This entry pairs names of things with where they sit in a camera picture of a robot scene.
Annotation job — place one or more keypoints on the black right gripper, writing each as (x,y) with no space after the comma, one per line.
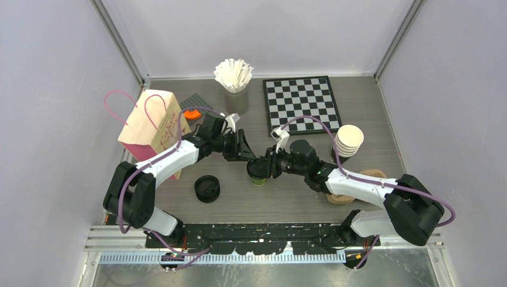
(272,158)

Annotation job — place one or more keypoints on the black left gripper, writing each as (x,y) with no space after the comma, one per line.
(240,148)

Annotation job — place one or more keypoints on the black coffee cup lid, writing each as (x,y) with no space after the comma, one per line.
(257,168)

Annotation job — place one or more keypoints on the stack of black lids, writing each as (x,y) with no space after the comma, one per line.
(207,188)

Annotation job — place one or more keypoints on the stack of paper cups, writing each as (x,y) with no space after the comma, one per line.
(347,141)

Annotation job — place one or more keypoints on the green paper cup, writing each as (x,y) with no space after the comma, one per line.
(258,181)

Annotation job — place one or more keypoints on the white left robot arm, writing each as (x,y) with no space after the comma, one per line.
(131,193)

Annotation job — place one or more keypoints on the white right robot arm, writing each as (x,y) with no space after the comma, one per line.
(406,207)

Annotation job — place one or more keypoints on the grey straw holder cup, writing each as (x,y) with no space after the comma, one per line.
(236,103)

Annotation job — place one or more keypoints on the black white chessboard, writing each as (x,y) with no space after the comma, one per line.
(287,98)

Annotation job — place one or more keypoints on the orange plastic piece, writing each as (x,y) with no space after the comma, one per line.
(192,115)

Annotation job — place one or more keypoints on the grey lego baseplate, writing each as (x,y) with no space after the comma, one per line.
(196,102)

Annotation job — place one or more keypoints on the white wrapped straws bundle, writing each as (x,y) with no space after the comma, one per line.
(233,75)

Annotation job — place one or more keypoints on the brown pulp cup carrier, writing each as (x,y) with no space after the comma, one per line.
(341,199)

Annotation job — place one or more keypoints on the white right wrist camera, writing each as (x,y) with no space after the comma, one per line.
(281,137)

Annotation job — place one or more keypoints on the paper gift bag pink handles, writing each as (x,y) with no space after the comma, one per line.
(153,125)

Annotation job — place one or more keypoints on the aluminium frame rail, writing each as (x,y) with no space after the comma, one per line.
(111,247)

